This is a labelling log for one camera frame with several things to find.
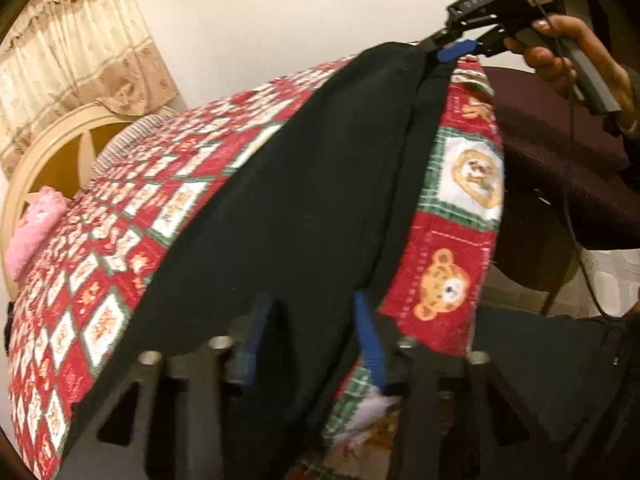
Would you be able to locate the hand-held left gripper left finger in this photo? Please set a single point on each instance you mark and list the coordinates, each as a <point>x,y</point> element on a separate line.
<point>254,332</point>

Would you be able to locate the person's right hand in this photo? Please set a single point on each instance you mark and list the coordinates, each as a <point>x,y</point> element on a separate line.
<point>597,47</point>

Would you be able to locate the striped pillow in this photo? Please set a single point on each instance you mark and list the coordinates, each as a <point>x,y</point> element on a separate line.
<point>125,137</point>

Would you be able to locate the black pants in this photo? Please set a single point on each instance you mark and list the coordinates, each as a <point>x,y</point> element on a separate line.
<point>300,185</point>

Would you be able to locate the red bear printed bed sheet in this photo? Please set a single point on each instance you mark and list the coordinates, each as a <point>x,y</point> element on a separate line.
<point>115,260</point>

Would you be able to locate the cream wooden headboard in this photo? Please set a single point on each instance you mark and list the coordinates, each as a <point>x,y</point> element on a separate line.
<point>42,152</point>

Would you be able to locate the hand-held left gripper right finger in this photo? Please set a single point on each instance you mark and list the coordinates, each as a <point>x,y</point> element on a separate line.
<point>369,342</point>

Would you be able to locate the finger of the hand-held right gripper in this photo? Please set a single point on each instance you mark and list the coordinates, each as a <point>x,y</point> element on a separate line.
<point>452,53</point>
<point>436,39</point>

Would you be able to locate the person's right forearm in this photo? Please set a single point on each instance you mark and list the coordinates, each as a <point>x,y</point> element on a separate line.
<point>633,102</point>

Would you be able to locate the dark maroon chair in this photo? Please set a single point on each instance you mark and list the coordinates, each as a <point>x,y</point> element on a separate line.
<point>560,160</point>

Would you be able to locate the pink pillow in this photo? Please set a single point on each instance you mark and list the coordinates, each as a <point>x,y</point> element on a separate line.
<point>35,230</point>

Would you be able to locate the beige valance curtain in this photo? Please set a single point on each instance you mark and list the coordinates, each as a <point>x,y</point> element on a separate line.
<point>75,50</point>

